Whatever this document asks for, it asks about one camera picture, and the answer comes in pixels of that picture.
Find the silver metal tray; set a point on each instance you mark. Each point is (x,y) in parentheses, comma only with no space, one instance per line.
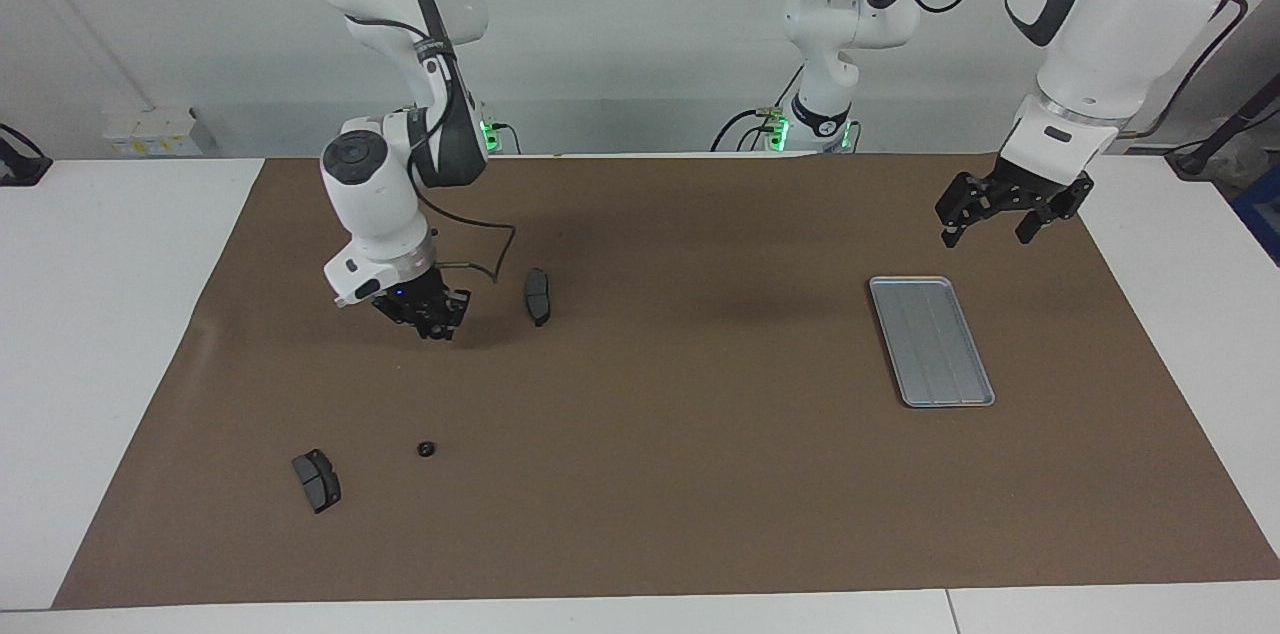
(930,344)

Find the brown table mat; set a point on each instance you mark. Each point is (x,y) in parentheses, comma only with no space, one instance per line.
(650,464)

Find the black clamp mount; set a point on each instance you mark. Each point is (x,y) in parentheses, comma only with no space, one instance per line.
(25,169)

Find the black stand bar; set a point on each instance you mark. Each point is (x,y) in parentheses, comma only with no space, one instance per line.
(1225,129)

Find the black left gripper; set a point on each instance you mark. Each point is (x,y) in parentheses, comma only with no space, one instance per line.
(1030,186)

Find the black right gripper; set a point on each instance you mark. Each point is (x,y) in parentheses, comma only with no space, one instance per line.
(420,302)

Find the white wall socket box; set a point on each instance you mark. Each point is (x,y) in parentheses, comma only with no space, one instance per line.
(150,132)

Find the long dark grey brake pad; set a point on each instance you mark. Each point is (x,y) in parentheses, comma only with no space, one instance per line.
(538,299)

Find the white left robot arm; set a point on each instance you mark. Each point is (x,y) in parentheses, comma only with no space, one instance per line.
(1100,24)

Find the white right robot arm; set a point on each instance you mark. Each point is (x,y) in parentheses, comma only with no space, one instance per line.
(375,184)

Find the short dark grey brake pad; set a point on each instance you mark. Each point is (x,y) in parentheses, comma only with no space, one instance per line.
(320,486)

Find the blue box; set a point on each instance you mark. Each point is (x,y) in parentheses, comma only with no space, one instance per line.
(1262,214)

